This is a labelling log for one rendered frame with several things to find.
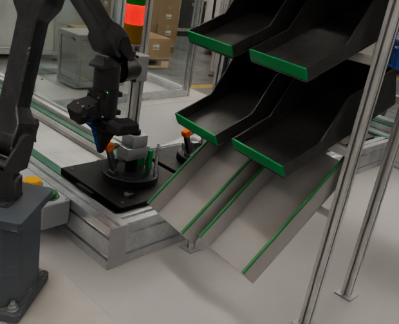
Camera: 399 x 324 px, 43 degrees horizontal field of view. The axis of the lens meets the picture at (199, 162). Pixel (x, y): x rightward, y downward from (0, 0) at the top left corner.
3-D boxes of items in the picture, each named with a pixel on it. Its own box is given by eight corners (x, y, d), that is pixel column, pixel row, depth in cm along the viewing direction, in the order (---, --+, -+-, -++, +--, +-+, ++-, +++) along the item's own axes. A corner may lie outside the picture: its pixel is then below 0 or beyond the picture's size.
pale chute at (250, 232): (253, 284, 89) (242, 273, 86) (208, 246, 98) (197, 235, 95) (354, 168, 93) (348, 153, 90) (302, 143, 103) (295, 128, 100)
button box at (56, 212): (40, 231, 110) (42, 206, 108) (-5, 192, 123) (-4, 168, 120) (69, 223, 115) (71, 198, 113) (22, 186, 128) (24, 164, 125)
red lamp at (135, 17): (132, 25, 130) (134, 5, 129) (120, 21, 133) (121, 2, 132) (147, 26, 134) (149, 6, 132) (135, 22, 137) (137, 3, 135)
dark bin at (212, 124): (216, 147, 92) (208, 112, 88) (177, 123, 101) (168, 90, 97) (325, 82, 102) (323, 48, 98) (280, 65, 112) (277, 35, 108)
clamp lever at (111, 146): (112, 173, 120) (107, 146, 116) (107, 170, 122) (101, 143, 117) (125, 166, 122) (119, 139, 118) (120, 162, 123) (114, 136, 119)
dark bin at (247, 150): (283, 179, 83) (278, 142, 78) (233, 149, 92) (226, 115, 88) (395, 104, 93) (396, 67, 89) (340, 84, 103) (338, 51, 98)
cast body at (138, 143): (127, 161, 121) (130, 134, 118) (116, 155, 123) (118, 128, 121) (154, 156, 127) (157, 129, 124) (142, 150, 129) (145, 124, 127)
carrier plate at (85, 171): (120, 216, 111) (120, 207, 110) (60, 174, 126) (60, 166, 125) (195, 193, 128) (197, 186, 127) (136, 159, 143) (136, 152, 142)
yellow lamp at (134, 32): (130, 44, 132) (132, 26, 130) (118, 40, 135) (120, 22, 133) (145, 44, 136) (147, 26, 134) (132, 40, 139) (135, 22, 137)
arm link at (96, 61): (108, 59, 103) (131, 54, 111) (84, 53, 105) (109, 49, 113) (105, 92, 106) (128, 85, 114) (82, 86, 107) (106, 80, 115)
